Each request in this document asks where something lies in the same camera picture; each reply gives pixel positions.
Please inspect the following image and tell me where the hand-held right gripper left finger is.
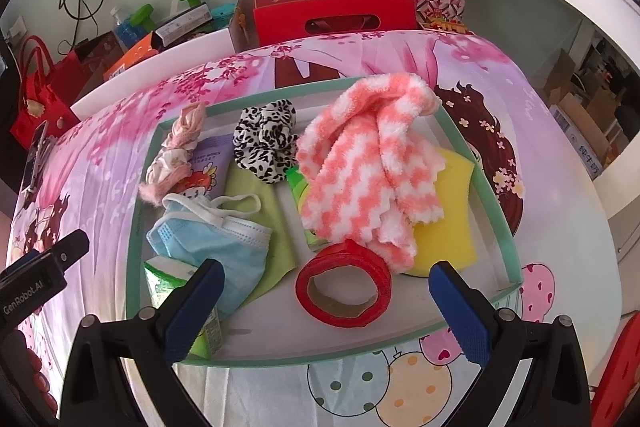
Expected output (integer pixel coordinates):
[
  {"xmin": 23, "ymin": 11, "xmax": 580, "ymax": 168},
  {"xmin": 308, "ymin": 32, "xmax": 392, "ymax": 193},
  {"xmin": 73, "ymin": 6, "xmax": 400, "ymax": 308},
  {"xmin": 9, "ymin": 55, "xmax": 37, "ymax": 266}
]
[{"xmin": 59, "ymin": 258, "xmax": 227, "ymax": 427}]

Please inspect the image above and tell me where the blue water bottle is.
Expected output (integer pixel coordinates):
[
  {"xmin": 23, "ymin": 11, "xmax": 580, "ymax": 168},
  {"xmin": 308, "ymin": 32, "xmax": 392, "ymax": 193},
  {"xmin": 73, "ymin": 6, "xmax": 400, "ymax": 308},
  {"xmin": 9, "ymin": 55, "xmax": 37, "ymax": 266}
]
[{"xmin": 111, "ymin": 8, "xmax": 138, "ymax": 50}]

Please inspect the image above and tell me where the teal-rimmed shallow cardboard box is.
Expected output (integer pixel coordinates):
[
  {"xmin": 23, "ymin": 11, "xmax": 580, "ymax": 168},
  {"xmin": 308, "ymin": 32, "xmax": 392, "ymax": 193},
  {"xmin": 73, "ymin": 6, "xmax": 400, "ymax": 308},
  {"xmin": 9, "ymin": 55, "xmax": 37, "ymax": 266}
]
[{"xmin": 125, "ymin": 74, "xmax": 523, "ymax": 367}]

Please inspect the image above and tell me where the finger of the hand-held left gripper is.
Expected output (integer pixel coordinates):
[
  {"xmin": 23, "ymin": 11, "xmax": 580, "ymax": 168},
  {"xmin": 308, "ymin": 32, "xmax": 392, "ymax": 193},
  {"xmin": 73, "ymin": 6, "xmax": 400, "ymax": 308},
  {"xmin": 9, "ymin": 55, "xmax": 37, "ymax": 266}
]
[{"xmin": 47, "ymin": 229, "xmax": 91, "ymax": 269}]

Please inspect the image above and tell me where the black white carton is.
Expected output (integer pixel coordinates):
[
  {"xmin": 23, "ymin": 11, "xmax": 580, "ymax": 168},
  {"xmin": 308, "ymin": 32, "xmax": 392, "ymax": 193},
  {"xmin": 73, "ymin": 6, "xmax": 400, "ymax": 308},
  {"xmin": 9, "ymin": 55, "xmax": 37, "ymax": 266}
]
[{"xmin": 152, "ymin": 4, "xmax": 213, "ymax": 45}]

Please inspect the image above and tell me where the green tissue pack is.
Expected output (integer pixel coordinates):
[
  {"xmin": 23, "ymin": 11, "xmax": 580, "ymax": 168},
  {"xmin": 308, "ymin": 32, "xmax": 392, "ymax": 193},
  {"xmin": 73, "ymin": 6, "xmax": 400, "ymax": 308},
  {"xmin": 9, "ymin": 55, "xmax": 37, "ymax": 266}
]
[
  {"xmin": 144, "ymin": 255, "xmax": 223, "ymax": 358},
  {"xmin": 285, "ymin": 164, "xmax": 331, "ymax": 253}
]

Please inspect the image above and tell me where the pink white fluffy towel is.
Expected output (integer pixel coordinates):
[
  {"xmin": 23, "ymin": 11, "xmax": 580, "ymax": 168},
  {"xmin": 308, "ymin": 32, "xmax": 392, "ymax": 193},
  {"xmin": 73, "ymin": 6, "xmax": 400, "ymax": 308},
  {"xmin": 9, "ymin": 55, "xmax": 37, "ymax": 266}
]
[{"xmin": 295, "ymin": 73, "xmax": 447, "ymax": 275}]

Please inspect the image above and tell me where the dark red cardboard box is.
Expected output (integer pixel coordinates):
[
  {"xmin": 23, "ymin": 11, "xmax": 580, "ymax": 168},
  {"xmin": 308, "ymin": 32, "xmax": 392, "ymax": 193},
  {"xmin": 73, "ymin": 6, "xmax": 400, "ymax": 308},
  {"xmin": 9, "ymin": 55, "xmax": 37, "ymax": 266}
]
[{"xmin": 74, "ymin": 31, "xmax": 126, "ymax": 95}]

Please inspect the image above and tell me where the purple tissue packet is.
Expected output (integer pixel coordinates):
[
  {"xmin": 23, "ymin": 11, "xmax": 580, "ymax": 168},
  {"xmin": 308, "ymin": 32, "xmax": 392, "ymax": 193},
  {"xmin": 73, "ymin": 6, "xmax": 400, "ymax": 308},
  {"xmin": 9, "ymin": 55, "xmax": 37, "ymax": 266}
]
[{"xmin": 172, "ymin": 134, "xmax": 236, "ymax": 202}]

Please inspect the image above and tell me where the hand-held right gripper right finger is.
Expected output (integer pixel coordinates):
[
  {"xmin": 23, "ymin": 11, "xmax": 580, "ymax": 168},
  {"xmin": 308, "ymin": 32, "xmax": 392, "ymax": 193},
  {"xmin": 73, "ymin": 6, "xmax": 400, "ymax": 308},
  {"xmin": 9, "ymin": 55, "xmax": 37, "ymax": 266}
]
[{"xmin": 427, "ymin": 260, "xmax": 593, "ymax": 427}]

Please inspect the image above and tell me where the orange carton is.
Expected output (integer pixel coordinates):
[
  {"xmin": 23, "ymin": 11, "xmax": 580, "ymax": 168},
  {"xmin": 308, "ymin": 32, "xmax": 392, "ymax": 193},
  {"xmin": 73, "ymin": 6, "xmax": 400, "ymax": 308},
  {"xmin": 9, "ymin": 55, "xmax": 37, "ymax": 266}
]
[{"xmin": 102, "ymin": 32, "xmax": 163, "ymax": 80}]

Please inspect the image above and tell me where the person's left hand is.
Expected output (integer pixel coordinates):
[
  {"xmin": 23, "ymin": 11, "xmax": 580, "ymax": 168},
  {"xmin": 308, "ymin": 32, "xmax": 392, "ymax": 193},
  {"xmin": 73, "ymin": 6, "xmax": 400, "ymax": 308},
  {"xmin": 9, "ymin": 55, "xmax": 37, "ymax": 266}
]
[{"xmin": 15, "ymin": 332, "xmax": 57, "ymax": 413}]

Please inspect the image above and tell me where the light green cloth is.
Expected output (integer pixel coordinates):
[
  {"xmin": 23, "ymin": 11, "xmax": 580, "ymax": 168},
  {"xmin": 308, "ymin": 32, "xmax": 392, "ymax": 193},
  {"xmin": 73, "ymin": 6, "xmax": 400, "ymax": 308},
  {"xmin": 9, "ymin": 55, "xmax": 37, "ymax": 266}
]
[{"xmin": 222, "ymin": 167, "xmax": 301, "ymax": 308}]

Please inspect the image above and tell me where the blue face mask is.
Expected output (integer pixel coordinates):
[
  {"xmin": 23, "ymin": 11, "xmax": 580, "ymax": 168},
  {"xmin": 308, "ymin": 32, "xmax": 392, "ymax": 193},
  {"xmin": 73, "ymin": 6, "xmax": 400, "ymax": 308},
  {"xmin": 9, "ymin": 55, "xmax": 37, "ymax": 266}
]
[{"xmin": 146, "ymin": 193, "xmax": 273, "ymax": 319}]

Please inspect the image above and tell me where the white storage bin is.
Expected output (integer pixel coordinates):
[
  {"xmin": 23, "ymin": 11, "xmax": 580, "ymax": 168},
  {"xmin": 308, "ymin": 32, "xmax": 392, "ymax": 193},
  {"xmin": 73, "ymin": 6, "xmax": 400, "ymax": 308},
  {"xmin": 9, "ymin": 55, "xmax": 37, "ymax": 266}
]
[{"xmin": 70, "ymin": 27, "xmax": 236, "ymax": 122}]

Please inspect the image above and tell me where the pink fabric hair tie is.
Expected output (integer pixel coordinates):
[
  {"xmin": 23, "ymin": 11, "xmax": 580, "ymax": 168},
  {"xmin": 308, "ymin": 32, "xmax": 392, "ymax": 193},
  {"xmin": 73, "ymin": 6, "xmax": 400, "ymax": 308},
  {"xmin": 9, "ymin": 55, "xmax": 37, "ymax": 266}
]
[{"xmin": 139, "ymin": 102, "xmax": 208, "ymax": 208}]

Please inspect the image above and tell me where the smartphone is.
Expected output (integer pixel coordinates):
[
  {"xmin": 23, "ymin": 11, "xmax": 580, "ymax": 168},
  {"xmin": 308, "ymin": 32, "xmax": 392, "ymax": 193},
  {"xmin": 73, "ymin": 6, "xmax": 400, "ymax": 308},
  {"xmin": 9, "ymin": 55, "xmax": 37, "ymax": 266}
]
[{"xmin": 22, "ymin": 119, "xmax": 56, "ymax": 192}]

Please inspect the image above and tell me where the white blue printed carton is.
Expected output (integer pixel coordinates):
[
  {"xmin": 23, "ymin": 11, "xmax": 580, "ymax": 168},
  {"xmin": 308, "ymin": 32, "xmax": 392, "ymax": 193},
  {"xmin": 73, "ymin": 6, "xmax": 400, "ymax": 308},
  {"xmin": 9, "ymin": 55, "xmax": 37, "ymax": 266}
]
[{"xmin": 549, "ymin": 94, "xmax": 617, "ymax": 182}]

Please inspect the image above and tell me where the red tape roll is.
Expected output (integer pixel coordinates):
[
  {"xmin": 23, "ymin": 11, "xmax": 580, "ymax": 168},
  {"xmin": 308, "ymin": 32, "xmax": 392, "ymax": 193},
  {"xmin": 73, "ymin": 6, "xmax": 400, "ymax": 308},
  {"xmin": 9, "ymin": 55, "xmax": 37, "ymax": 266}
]
[{"xmin": 295, "ymin": 241, "xmax": 392, "ymax": 327}]

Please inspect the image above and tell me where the red gift bag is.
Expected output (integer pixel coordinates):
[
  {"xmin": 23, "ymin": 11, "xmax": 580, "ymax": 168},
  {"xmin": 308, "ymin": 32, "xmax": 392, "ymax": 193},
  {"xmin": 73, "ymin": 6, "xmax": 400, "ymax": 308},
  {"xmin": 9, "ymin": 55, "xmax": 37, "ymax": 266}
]
[{"xmin": 10, "ymin": 34, "xmax": 83, "ymax": 152}]

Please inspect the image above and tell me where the leopard print scrunchie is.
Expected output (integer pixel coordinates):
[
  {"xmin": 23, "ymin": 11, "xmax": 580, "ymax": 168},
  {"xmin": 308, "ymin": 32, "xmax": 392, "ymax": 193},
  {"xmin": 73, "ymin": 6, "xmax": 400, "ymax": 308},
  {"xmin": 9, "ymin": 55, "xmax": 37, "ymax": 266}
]
[{"xmin": 232, "ymin": 98, "xmax": 298, "ymax": 185}]

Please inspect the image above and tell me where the red stool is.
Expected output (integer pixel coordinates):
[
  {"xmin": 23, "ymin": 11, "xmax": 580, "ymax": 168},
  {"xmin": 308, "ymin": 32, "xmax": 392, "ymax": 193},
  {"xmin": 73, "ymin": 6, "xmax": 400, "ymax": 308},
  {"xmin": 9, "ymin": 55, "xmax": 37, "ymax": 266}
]
[{"xmin": 590, "ymin": 312, "xmax": 640, "ymax": 427}]

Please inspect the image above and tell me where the red yellow printed packet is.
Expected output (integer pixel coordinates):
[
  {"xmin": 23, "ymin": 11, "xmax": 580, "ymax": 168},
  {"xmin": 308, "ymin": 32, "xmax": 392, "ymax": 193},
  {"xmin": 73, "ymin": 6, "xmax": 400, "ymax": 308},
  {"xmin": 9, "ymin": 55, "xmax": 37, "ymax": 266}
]
[{"xmin": 420, "ymin": 18, "xmax": 476, "ymax": 36}]

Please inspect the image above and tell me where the teal plastic container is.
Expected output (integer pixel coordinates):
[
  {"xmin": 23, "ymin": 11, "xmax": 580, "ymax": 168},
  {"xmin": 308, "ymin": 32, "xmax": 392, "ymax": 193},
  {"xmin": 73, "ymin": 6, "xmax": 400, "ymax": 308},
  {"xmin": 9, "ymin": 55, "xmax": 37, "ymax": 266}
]
[{"xmin": 210, "ymin": 2, "xmax": 238, "ymax": 32}]

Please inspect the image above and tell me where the brown cardboard box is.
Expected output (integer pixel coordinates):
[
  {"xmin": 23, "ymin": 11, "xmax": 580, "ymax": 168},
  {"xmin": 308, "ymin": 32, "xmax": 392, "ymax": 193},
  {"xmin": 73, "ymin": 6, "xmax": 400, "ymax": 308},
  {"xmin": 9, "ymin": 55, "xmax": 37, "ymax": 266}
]
[{"xmin": 542, "ymin": 49, "xmax": 631, "ymax": 142}]

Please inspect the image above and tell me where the yellow sponge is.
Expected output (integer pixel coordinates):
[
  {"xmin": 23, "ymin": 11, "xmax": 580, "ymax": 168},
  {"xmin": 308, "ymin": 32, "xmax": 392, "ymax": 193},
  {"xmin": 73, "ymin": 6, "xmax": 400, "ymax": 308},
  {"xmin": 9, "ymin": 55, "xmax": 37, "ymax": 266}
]
[{"xmin": 400, "ymin": 146, "xmax": 476, "ymax": 278}]

